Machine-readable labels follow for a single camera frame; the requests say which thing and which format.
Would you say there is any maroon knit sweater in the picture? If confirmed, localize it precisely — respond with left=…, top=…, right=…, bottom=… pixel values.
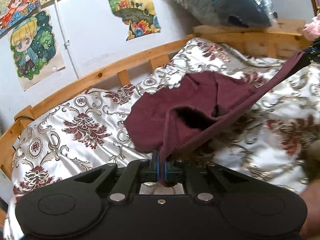
left=124, top=51, right=310, bottom=184

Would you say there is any person's right hand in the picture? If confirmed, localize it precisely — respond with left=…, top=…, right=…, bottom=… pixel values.
left=300, top=140, right=319, bottom=239

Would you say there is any plastic-wrapped blue plush bag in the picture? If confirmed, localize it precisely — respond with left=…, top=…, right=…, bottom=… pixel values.
left=173, top=0, right=276, bottom=28

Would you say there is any floral satin bedspread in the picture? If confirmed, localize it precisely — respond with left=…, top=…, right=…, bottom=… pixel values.
left=4, top=38, right=319, bottom=239

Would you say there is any blond anime boy poster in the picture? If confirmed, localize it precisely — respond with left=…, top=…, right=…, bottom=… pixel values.
left=8, top=10, right=65, bottom=91

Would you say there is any red-haired anime girl poster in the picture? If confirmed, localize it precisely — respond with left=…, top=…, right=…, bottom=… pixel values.
left=1, top=0, right=40, bottom=34

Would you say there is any wooden bed frame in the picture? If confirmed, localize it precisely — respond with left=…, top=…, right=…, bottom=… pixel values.
left=1, top=19, right=311, bottom=177

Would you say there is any white wall cable conduit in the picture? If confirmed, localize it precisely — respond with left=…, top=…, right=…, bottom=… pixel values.
left=53, top=0, right=81, bottom=79

